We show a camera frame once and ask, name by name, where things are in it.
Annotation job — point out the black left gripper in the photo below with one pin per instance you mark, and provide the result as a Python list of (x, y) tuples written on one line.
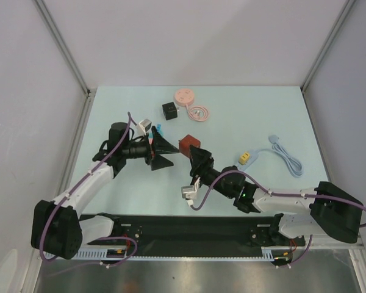
[(161, 146)]

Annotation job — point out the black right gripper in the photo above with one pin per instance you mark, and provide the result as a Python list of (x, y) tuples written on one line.
[(202, 168)]

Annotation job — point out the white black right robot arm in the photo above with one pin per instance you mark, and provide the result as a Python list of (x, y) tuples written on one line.
[(325, 209)]

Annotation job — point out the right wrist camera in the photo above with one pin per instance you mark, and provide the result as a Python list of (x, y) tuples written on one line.
[(189, 193)]

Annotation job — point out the pink round power strip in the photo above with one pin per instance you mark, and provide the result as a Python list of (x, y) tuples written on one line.
[(184, 97)]

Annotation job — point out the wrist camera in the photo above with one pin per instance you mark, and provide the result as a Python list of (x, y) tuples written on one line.
[(189, 193), (143, 127)]

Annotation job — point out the light blue power strip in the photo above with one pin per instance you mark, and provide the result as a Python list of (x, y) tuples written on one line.
[(253, 158)]

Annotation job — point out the slotted cable duct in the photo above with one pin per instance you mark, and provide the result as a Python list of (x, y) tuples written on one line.
[(115, 254)]

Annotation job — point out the black cube adapter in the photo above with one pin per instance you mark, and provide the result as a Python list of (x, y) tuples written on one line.
[(170, 111)]

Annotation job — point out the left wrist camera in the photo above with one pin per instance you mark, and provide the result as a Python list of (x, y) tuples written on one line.
[(143, 127)]

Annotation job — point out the yellow plug adapter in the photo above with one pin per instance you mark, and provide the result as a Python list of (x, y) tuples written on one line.
[(244, 158)]

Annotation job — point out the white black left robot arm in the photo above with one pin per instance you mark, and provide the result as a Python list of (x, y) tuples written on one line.
[(57, 227)]

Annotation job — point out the blue plug adapter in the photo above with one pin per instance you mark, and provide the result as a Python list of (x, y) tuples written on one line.
[(159, 129)]

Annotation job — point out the dark red cube adapter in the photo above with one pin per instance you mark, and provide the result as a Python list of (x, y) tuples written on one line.
[(186, 142)]

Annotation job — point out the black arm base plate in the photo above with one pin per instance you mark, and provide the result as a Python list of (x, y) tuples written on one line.
[(199, 236)]

